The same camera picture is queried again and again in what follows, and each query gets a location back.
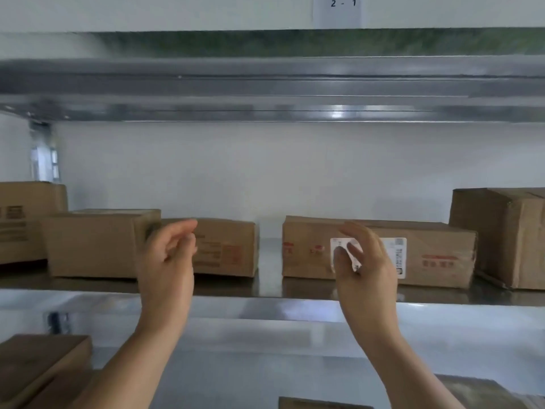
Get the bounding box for person's right hand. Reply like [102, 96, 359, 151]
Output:
[331, 220, 400, 347]

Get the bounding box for person's left hand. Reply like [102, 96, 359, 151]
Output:
[136, 218, 199, 333]

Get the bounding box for long box red print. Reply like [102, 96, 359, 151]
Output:
[282, 215, 479, 289]

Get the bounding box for boxes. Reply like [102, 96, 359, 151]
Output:
[0, 181, 545, 409]

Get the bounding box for tape-wrapped cubic cardboard box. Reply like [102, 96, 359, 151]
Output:
[449, 187, 545, 291]

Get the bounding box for metal shelving rack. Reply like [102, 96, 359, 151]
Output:
[0, 29, 545, 409]

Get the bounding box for person's left forearm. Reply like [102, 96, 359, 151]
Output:
[70, 329, 190, 409]

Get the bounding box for person's right forearm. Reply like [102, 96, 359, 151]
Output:
[359, 327, 465, 409]

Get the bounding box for white paper wall sign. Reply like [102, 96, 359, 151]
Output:
[313, 0, 367, 28]

